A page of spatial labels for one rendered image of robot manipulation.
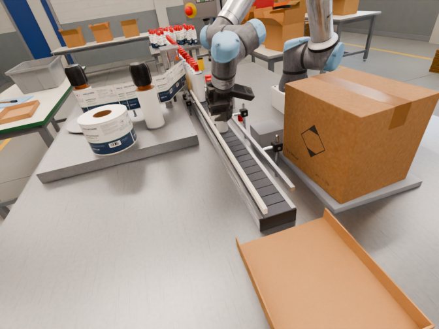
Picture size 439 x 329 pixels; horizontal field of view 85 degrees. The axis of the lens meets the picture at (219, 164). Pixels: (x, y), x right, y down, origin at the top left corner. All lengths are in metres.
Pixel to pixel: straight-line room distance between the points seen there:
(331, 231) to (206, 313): 0.37
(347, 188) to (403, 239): 0.17
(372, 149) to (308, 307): 0.40
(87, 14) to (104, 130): 7.89
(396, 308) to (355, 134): 0.36
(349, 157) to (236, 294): 0.42
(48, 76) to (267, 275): 2.77
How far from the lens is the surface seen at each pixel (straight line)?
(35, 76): 3.05
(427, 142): 1.19
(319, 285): 0.63
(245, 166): 0.84
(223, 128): 1.04
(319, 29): 1.12
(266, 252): 0.65
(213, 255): 0.66
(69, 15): 8.95
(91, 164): 1.14
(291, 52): 1.24
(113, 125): 1.06
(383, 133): 0.70
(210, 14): 1.31
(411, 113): 0.75
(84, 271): 0.78
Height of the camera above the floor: 1.38
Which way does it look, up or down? 35 degrees down
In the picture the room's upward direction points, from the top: 9 degrees counter-clockwise
